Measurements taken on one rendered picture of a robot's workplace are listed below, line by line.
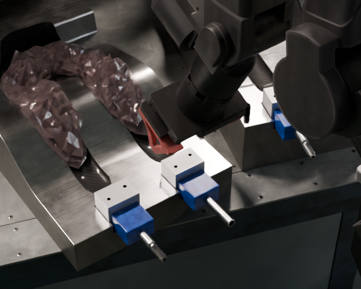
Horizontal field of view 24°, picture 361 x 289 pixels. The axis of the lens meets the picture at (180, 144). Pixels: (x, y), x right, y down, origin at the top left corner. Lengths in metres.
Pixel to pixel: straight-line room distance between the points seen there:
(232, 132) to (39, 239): 0.33
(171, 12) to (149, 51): 0.62
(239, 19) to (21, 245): 0.54
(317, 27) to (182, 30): 0.22
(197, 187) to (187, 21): 0.33
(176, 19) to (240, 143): 0.40
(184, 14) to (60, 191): 0.39
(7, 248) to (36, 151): 0.14
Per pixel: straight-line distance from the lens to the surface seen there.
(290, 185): 1.25
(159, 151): 1.00
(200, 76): 0.87
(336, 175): 1.28
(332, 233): 1.44
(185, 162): 1.16
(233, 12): 0.78
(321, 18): 0.69
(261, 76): 1.31
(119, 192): 1.12
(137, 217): 1.11
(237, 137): 1.25
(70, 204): 1.15
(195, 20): 0.85
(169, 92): 0.94
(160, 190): 1.16
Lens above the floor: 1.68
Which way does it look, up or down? 43 degrees down
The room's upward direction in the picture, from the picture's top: straight up
